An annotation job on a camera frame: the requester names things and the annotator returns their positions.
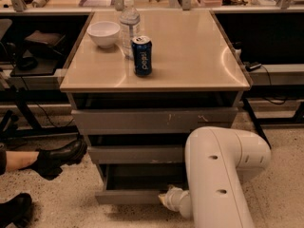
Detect grey top drawer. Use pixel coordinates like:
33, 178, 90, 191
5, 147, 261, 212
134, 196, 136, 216
72, 107, 238, 135

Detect blue pepsi can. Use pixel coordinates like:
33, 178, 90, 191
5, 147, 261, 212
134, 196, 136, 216
131, 35, 152, 77

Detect black desk frame left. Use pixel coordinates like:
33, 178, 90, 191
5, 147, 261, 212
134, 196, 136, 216
0, 66, 85, 141

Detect white bowl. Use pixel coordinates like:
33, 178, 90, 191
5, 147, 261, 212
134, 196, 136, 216
86, 21, 121, 48

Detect clear plastic water bottle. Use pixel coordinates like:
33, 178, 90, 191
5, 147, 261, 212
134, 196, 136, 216
120, 0, 141, 59

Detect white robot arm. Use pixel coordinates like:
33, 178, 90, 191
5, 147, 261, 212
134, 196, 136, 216
159, 126, 271, 228

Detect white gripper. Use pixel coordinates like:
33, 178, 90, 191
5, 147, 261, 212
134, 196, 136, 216
158, 187, 190, 213

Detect grey drawer cabinet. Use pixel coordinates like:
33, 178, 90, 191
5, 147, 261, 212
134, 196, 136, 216
59, 9, 253, 188

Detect grey middle drawer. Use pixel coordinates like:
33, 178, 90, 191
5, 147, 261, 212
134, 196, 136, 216
88, 144, 184, 164

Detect black boot upper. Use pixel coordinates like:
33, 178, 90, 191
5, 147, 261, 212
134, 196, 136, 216
28, 139, 87, 181

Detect grey drawer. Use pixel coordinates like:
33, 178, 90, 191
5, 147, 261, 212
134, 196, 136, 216
88, 144, 184, 164
72, 107, 238, 135
95, 163, 188, 205

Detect black power adapter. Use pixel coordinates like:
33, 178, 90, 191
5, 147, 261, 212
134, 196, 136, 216
245, 62, 261, 72

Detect black device on shelf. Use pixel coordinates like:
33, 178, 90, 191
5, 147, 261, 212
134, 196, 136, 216
10, 30, 66, 77

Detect black boot lower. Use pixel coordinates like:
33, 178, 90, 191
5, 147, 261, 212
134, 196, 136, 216
0, 193, 32, 228

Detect person's bare leg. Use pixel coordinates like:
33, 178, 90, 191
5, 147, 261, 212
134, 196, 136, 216
6, 151, 39, 171

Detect black boot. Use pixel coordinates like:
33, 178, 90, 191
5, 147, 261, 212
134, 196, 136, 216
0, 193, 32, 228
28, 139, 87, 181

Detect black table leg right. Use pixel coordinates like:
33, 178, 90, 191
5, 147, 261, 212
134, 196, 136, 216
242, 98, 272, 149

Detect grey bottom drawer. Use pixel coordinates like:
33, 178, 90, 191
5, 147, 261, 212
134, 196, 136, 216
95, 163, 188, 205

